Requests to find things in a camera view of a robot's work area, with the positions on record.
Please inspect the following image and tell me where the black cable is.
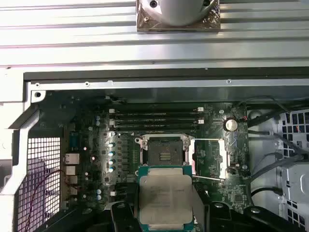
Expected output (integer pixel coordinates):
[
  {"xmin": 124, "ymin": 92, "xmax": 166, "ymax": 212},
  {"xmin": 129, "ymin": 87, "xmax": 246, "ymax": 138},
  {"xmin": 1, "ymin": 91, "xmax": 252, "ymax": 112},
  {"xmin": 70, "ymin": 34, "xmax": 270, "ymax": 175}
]
[{"xmin": 251, "ymin": 186, "xmax": 284, "ymax": 213}]

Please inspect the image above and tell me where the CPU socket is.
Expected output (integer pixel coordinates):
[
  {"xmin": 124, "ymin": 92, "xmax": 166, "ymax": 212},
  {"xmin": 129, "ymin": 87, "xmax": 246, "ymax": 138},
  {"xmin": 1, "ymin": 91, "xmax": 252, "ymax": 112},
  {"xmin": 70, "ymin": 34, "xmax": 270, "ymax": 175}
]
[{"xmin": 135, "ymin": 133, "xmax": 194, "ymax": 170}]

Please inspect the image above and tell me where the square brown base plate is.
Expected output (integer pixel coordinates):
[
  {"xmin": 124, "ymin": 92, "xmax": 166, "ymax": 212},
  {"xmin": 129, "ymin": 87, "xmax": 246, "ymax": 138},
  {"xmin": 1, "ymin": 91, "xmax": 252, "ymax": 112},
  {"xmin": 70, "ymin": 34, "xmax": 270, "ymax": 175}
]
[{"xmin": 136, "ymin": 0, "xmax": 222, "ymax": 33}]

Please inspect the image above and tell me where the black grey PC case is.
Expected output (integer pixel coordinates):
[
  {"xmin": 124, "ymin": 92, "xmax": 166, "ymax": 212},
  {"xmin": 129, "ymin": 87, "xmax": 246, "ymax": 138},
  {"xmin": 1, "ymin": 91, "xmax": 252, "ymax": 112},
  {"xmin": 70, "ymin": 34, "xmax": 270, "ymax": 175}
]
[{"xmin": 0, "ymin": 66, "xmax": 309, "ymax": 232}]

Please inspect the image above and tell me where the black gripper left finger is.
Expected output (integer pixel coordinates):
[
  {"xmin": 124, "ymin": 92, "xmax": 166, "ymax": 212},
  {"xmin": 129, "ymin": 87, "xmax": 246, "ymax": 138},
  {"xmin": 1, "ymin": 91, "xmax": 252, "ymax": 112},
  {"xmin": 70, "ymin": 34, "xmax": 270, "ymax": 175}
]
[{"xmin": 38, "ymin": 202, "xmax": 140, "ymax": 232}]

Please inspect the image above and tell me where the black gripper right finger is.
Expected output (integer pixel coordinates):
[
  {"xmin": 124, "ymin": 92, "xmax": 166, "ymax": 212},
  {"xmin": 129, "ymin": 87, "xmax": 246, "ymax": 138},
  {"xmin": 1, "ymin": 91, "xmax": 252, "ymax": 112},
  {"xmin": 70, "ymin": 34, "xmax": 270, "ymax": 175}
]
[{"xmin": 192, "ymin": 186, "xmax": 306, "ymax": 232}]

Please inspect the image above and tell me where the silver perforated drive cage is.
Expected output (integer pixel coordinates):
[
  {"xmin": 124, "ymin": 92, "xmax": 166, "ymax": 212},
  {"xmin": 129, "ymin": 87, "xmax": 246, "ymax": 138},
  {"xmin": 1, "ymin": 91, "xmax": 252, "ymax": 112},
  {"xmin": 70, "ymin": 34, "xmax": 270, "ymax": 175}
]
[{"xmin": 277, "ymin": 111, "xmax": 309, "ymax": 232}]

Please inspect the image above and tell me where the silver green CPU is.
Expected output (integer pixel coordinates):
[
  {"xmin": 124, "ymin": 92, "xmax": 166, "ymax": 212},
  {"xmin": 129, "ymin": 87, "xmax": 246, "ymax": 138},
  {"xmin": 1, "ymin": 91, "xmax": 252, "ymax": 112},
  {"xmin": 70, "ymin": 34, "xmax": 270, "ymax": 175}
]
[{"xmin": 137, "ymin": 165, "xmax": 195, "ymax": 232}]

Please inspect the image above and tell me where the blue rear port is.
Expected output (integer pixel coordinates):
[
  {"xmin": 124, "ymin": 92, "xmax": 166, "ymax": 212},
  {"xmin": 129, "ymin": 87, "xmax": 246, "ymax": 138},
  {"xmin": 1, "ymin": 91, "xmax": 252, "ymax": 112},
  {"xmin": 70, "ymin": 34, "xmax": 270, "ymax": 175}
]
[{"xmin": 70, "ymin": 131, "xmax": 79, "ymax": 152}]

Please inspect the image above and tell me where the green motherboard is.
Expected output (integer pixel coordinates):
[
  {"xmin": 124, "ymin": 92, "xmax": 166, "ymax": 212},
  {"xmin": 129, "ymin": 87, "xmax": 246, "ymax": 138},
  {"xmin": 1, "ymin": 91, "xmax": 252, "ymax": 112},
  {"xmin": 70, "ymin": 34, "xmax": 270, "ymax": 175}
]
[{"xmin": 40, "ymin": 90, "xmax": 249, "ymax": 218}]

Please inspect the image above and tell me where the metal socket cover frame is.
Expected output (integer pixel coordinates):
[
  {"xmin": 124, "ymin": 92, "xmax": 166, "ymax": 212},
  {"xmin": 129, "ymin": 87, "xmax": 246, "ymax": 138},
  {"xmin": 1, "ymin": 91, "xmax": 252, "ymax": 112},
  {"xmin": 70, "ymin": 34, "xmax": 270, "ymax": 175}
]
[{"xmin": 188, "ymin": 138, "xmax": 229, "ymax": 181}]

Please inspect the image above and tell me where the grey cable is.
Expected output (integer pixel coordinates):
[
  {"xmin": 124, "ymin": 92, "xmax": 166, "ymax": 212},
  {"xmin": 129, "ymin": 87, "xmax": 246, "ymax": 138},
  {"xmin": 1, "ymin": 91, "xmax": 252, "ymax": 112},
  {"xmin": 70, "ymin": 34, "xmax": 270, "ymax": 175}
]
[{"xmin": 248, "ymin": 130, "xmax": 309, "ymax": 158}]

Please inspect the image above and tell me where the black RAM slot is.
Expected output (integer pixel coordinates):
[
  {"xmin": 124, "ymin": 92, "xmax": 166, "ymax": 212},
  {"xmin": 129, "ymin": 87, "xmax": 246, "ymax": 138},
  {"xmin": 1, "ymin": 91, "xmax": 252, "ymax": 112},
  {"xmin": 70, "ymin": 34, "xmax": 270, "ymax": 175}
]
[
  {"xmin": 113, "ymin": 119, "xmax": 205, "ymax": 124},
  {"xmin": 113, "ymin": 124, "xmax": 198, "ymax": 130},
  {"xmin": 113, "ymin": 114, "xmax": 198, "ymax": 119},
  {"xmin": 109, "ymin": 107, "xmax": 204, "ymax": 115}
]

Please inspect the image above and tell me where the silver coin battery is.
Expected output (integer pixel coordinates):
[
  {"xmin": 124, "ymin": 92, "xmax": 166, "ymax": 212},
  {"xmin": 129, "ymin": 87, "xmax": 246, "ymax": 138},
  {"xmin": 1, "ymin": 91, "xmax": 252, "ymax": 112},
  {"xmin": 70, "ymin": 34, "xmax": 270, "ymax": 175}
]
[{"xmin": 223, "ymin": 117, "xmax": 239, "ymax": 132}]

